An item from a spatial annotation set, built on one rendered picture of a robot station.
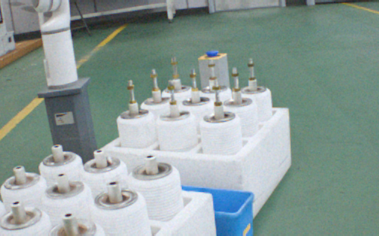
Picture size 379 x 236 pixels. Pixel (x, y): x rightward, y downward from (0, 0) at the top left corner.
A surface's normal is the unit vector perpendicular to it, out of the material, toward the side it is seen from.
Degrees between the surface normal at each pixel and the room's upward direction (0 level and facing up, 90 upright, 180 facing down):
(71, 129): 85
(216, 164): 90
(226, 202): 88
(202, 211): 90
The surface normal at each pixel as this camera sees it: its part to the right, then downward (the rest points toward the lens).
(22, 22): -0.01, 0.29
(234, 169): -0.44, 0.31
